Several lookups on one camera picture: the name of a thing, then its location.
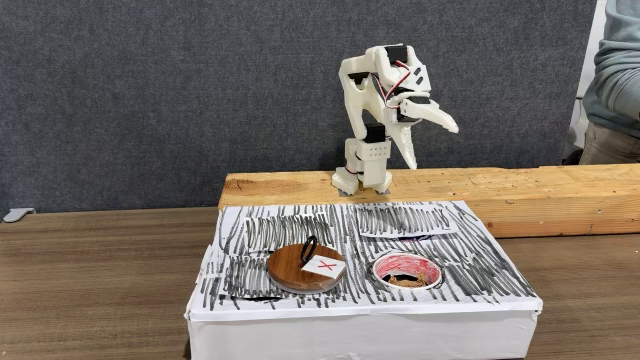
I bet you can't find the person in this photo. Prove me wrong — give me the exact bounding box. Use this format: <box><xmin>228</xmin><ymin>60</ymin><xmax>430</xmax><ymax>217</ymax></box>
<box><xmin>578</xmin><ymin>0</ymin><xmax>640</xmax><ymax>167</ymax></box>

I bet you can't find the white card with red cross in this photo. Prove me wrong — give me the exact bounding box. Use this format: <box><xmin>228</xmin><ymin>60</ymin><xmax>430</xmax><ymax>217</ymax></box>
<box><xmin>300</xmin><ymin>254</ymin><xmax>348</xmax><ymax>280</ymax></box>

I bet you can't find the light wooden beam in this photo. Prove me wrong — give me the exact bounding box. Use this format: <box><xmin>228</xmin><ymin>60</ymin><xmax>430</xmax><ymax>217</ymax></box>
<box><xmin>218</xmin><ymin>163</ymin><xmax>640</xmax><ymax>240</ymax></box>

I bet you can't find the round wooden lid, black loop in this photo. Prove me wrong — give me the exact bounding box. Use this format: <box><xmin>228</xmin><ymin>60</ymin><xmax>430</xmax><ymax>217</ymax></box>
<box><xmin>265</xmin><ymin>234</ymin><xmax>348</xmax><ymax>295</ymax></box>

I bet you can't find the white box with black scribbles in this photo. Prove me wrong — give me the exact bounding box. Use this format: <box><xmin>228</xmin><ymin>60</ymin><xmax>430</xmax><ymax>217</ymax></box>
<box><xmin>184</xmin><ymin>199</ymin><xmax>544</xmax><ymax>360</ymax></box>

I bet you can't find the grey partition foot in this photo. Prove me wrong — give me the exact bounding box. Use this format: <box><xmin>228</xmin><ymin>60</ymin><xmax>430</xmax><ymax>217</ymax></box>
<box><xmin>2</xmin><ymin>207</ymin><xmax>38</xmax><ymax>224</ymax></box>

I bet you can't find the red black servo cable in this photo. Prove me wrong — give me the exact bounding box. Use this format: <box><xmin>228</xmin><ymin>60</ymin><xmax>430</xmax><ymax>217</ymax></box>
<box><xmin>372</xmin><ymin>59</ymin><xmax>412</xmax><ymax>110</ymax></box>

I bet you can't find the scribbled paper sheet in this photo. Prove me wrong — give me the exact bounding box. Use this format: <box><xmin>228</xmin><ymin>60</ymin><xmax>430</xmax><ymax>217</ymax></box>
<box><xmin>355</xmin><ymin>201</ymin><xmax>459</xmax><ymax>239</ymax></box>

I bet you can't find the grey fabric partition panel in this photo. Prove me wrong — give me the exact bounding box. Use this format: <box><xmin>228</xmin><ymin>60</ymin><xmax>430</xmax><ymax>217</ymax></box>
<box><xmin>0</xmin><ymin>0</ymin><xmax>599</xmax><ymax>215</ymax></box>

